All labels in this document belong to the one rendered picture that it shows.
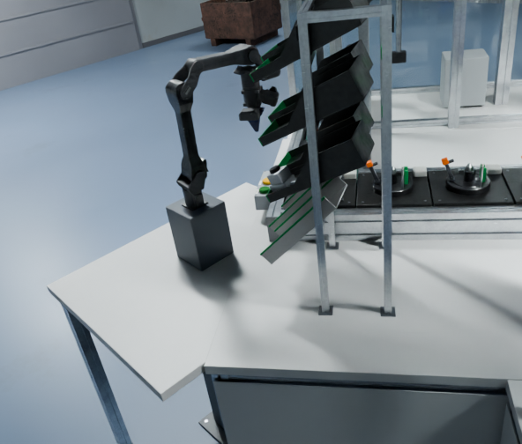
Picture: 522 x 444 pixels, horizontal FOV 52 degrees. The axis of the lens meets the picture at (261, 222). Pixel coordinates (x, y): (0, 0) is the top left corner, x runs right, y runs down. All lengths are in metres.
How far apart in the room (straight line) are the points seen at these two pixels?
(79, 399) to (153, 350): 1.26
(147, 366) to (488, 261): 1.04
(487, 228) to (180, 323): 0.99
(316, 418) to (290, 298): 0.34
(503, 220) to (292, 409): 0.87
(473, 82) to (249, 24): 6.01
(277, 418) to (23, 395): 1.65
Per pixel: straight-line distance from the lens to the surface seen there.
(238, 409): 1.54
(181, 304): 1.66
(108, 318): 1.69
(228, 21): 8.78
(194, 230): 1.69
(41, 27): 9.03
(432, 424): 1.52
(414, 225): 1.80
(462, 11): 2.54
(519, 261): 1.78
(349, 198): 1.85
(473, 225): 1.82
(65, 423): 2.69
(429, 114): 2.86
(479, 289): 1.64
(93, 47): 9.37
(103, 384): 2.19
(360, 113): 1.47
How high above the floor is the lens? 1.86
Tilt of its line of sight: 30 degrees down
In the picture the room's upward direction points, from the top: 8 degrees counter-clockwise
